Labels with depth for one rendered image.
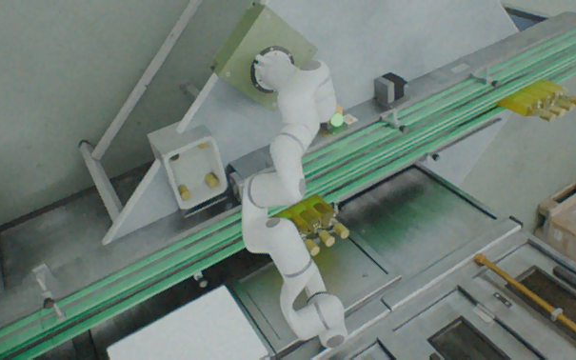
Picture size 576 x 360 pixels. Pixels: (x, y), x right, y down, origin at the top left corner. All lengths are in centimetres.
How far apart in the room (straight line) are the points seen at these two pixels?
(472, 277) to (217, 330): 82
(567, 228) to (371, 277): 376
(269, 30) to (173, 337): 98
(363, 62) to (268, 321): 98
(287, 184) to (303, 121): 18
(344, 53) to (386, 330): 95
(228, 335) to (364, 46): 110
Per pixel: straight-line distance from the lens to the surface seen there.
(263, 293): 171
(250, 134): 179
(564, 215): 542
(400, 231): 189
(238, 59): 156
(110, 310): 172
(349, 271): 172
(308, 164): 174
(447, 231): 190
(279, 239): 119
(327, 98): 137
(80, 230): 227
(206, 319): 169
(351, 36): 188
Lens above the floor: 217
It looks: 48 degrees down
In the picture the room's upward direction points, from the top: 130 degrees clockwise
